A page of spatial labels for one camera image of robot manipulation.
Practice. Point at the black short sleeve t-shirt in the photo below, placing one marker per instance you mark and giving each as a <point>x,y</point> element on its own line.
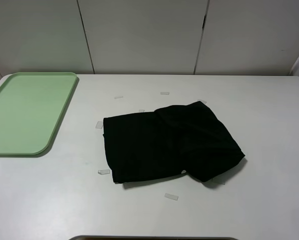
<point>167,142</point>

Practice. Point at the light green plastic tray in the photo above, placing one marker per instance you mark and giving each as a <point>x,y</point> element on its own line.
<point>32,106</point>

